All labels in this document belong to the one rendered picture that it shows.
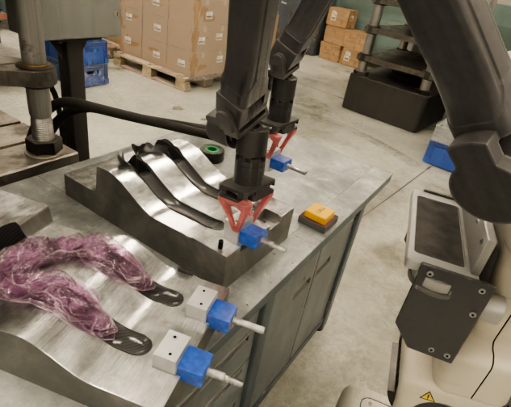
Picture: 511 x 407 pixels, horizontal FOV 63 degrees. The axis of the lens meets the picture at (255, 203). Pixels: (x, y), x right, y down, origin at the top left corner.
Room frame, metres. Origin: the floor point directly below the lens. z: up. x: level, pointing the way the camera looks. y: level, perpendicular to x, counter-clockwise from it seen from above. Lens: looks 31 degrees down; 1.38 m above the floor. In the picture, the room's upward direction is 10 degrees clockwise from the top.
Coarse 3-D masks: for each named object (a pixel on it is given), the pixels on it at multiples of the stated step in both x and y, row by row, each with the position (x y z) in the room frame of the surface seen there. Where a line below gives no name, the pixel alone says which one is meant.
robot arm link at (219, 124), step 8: (216, 112) 0.73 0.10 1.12; (224, 112) 0.64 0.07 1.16; (264, 112) 0.70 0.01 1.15; (208, 120) 0.74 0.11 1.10; (216, 120) 0.72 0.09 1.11; (224, 120) 0.64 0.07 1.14; (232, 120) 0.64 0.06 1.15; (256, 120) 0.68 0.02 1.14; (208, 128) 0.74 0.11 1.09; (216, 128) 0.72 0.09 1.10; (224, 128) 0.65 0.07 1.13; (232, 128) 0.64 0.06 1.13; (248, 128) 0.67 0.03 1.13; (208, 136) 0.74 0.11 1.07; (216, 136) 0.72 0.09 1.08; (224, 136) 0.71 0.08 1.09; (232, 136) 0.66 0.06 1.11; (240, 136) 0.65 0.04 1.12; (224, 144) 0.71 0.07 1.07; (232, 144) 0.72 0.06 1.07
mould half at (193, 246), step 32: (128, 160) 0.99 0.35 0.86; (160, 160) 0.88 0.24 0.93; (192, 160) 0.94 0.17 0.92; (96, 192) 0.80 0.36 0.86; (128, 192) 0.75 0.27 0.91; (192, 192) 0.83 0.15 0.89; (128, 224) 0.75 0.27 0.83; (160, 224) 0.70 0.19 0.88; (192, 224) 0.70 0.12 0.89; (256, 224) 0.74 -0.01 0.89; (288, 224) 0.83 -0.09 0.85; (192, 256) 0.65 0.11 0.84; (224, 256) 0.62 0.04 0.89; (256, 256) 0.71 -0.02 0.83
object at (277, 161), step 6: (276, 150) 0.99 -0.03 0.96; (276, 156) 0.99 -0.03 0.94; (282, 156) 0.99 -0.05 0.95; (270, 162) 0.97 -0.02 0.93; (276, 162) 0.96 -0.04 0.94; (282, 162) 0.96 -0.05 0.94; (288, 162) 0.97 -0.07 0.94; (270, 168) 0.98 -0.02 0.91; (276, 168) 0.96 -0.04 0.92; (282, 168) 0.95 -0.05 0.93; (288, 168) 0.96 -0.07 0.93; (294, 168) 0.95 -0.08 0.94
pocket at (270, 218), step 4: (264, 212) 0.81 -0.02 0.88; (268, 212) 0.81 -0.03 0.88; (272, 212) 0.80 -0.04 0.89; (260, 216) 0.80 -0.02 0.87; (264, 216) 0.81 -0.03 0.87; (268, 216) 0.81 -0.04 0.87; (272, 216) 0.80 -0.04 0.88; (276, 216) 0.80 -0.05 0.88; (280, 216) 0.79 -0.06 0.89; (260, 220) 0.80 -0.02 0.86; (264, 220) 0.80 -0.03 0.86; (268, 220) 0.80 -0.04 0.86; (272, 220) 0.80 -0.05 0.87; (276, 220) 0.80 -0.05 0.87; (280, 220) 0.79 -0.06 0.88; (272, 224) 0.79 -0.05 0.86; (276, 224) 0.77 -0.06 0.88; (272, 228) 0.76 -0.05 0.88
